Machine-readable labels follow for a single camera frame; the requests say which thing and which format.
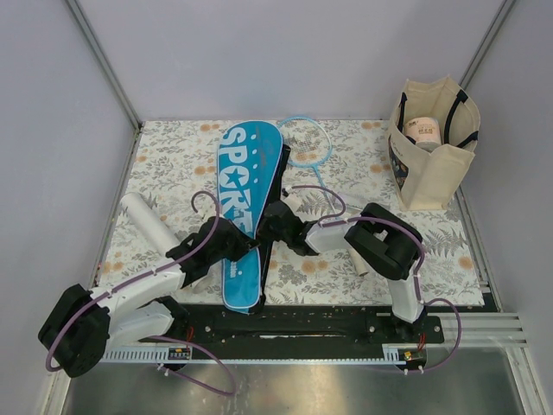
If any blue racket cover bag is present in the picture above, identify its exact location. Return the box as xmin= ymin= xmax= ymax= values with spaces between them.
xmin=217 ymin=120 xmax=283 ymax=315

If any blue badminton racket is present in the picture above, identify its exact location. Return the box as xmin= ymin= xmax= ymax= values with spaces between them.
xmin=276 ymin=116 xmax=346 ymax=220

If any white shuttlecock tube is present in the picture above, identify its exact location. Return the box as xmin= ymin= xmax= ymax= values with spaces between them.
xmin=118 ymin=193 xmax=213 ymax=297

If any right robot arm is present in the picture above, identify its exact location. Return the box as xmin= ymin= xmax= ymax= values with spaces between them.
xmin=257 ymin=201 xmax=425 ymax=342

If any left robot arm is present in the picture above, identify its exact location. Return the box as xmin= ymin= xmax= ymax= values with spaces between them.
xmin=38 ymin=217 xmax=259 ymax=378

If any floral table mat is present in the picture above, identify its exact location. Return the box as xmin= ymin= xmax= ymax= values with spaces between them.
xmin=127 ymin=120 xmax=484 ymax=306

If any beige canvas tote bag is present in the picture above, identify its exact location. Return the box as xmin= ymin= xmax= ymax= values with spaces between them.
xmin=386 ymin=77 xmax=480 ymax=211

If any paper roll in tote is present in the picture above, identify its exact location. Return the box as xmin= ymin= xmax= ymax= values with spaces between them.
xmin=404 ymin=117 xmax=442 ymax=147

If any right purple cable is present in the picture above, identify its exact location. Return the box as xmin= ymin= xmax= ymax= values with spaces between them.
xmin=280 ymin=185 xmax=464 ymax=373

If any purple cable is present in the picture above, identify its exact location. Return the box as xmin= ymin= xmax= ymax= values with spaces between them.
xmin=280 ymin=185 xmax=464 ymax=373
xmin=45 ymin=191 xmax=224 ymax=374

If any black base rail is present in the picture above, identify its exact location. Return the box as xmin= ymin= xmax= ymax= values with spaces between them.
xmin=167 ymin=304 xmax=444 ymax=361

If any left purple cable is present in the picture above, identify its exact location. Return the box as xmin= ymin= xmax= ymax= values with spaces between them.
xmin=45 ymin=191 xmax=224 ymax=374

